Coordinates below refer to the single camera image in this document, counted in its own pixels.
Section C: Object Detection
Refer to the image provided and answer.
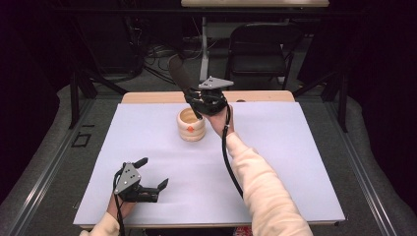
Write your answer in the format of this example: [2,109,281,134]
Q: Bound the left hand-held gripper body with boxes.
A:
[113,161,160,204]

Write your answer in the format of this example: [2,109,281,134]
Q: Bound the white table cover sheet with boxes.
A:
[72,100,346,227]

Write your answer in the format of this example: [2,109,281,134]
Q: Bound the white background table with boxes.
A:
[180,0,330,85]

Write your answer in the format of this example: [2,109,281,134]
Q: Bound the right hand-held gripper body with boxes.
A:
[191,75,236,117]

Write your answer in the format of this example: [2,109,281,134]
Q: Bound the black floor cables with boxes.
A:
[143,43,200,92]

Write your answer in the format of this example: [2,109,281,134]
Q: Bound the person's left hand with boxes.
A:
[106,192,138,221]

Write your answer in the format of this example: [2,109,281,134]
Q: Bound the black folding chair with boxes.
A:
[223,22,305,91]

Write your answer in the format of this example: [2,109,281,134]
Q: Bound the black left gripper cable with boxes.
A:
[112,167,128,236]

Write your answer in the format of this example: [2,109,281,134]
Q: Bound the black metal stand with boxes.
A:
[292,69,349,134]
[68,67,130,130]

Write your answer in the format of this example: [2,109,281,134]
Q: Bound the cream ribbed cup orange mark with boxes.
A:
[176,106,208,143]

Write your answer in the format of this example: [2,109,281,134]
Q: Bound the person's right hand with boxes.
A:
[204,103,236,140]

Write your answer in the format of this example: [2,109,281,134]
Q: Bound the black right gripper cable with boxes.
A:
[221,103,246,200]

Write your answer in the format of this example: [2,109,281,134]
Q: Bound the wooden table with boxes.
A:
[79,89,340,229]

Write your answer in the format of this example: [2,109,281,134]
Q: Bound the grey metal floor rail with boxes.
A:
[5,97,96,236]
[324,97,398,236]

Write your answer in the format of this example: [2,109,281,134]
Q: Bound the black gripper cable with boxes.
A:
[221,103,246,200]
[112,167,128,236]

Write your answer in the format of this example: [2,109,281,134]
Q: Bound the person's red patterned clothing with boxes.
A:
[233,225,254,236]

